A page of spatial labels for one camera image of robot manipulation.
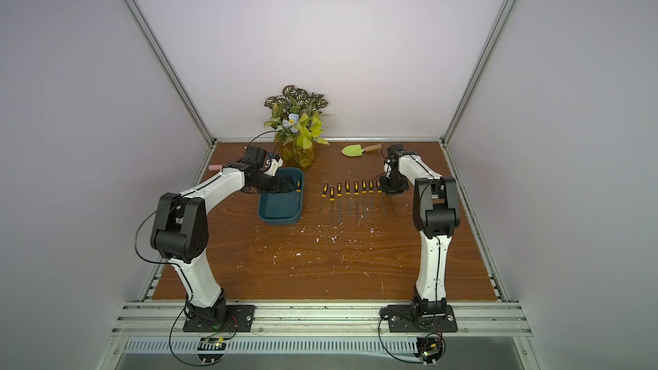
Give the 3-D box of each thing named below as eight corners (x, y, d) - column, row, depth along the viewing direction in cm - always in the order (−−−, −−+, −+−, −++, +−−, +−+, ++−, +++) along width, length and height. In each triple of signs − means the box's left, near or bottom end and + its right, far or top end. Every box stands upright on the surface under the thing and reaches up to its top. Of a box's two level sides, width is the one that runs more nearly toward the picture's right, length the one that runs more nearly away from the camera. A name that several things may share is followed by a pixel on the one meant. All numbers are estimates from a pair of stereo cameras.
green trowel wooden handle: (341, 156, 118) (341, 152, 116) (341, 148, 121) (341, 144, 119) (381, 156, 118) (382, 152, 116) (380, 147, 121) (381, 144, 119)
